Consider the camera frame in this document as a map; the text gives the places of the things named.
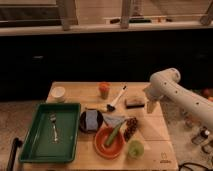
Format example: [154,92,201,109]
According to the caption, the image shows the metal fork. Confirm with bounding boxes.
[50,114,59,143]

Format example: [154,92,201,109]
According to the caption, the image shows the black chair frame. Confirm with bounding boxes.
[6,138,23,171]

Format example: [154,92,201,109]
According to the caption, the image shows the small white cup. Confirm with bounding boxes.
[51,86,65,102]

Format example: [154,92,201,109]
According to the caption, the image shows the green cucumber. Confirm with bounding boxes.
[104,122,124,147]

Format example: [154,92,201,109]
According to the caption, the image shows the black whiteboard eraser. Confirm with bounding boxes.
[125,98,145,109]

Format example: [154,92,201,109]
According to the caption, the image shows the black cable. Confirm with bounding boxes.
[178,161,213,171]

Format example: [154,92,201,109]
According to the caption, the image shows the white handled brush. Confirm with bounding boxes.
[107,85,127,112]

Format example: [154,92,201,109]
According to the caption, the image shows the orange plastic bowl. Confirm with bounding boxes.
[93,127,125,159]

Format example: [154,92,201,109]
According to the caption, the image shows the blue sponge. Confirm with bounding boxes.
[86,110,98,130]

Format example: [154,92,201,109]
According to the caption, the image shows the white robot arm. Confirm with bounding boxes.
[145,68,213,131]

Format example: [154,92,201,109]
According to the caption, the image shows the grey blue cloth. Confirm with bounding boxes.
[103,113,125,127]

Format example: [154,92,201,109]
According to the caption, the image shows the banana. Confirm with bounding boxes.
[85,105,107,112]

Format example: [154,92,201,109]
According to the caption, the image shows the dark red grape bunch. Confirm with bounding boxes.
[124,118,138,142]

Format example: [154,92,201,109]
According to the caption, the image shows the green plastic cup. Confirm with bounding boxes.
[127,140,144,158]

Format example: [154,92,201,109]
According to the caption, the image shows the green plastic tray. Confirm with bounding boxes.
[19,103,81,163]

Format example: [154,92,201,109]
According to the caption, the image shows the black plate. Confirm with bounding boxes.
[79,110,103,133]

